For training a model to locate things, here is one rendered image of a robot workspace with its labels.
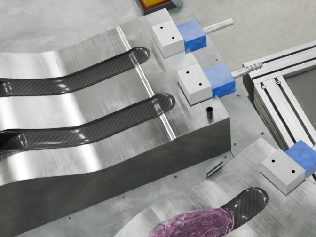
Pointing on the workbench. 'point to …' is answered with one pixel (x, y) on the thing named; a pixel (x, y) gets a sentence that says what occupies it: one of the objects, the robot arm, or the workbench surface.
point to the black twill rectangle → (214, 169)
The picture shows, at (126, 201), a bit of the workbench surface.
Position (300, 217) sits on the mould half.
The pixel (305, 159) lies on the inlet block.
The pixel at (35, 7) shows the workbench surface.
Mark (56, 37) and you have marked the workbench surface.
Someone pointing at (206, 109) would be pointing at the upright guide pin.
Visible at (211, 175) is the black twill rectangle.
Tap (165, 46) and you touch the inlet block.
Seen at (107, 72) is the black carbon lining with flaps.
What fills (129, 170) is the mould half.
